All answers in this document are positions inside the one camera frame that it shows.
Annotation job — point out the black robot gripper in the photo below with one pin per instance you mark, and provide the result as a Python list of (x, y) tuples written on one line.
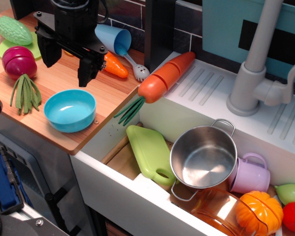
[(71, 27)]

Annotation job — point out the blue plastic bowl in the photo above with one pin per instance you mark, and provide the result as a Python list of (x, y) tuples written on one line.
[(70, 110)]

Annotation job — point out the small orange toy carrot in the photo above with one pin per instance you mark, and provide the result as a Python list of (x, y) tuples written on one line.
[(114, 66)]

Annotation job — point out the purple toy onion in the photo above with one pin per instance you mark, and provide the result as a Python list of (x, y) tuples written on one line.
[(18, 61)]

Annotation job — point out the light blue plastic cup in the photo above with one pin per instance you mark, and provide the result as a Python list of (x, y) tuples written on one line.
[(116, 40)]

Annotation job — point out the green felt leaves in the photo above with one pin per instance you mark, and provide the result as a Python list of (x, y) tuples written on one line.
[(25, 96)]

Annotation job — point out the green toy bitter gourd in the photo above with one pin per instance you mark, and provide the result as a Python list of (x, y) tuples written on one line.
[(15, 31)]

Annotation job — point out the light green plastic plate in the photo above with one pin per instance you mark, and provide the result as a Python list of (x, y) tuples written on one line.
[(33, 47)]

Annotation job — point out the grey slotted toy spoon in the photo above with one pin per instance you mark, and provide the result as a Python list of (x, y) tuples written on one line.
[(140, 71)]

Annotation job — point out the large orange toy carrot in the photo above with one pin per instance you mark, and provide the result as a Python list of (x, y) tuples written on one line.
[(157, 84)]

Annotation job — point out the green plastic cutting board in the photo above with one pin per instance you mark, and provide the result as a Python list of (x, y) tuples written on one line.
[(152, 154)]

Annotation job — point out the blue plastic clamp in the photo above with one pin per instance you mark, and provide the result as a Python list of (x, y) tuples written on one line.
[(10, 197)]

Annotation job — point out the white toy sink unit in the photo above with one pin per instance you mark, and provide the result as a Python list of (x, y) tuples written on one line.
[(139, 205)]

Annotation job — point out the stainless steel pot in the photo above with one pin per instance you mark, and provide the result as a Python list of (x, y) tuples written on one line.
[(204, 156)]

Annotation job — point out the grey toy faucet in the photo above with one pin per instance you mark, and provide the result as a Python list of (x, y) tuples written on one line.
[(251, 87)]

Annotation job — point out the lilac plastic mug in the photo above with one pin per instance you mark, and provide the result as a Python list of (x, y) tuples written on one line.
[(250, 174)]

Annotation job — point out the transparent orange plastic container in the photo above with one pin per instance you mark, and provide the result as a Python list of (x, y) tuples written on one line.
[(228, 214)]

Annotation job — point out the orange toy pumpkin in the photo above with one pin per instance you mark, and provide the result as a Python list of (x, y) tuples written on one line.
[(259, 213)]

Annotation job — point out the green toy pear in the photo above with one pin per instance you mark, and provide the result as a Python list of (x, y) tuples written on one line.
[(286, 193)]

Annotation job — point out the black vertical post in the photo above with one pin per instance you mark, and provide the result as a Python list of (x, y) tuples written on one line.
[(159, 32)]

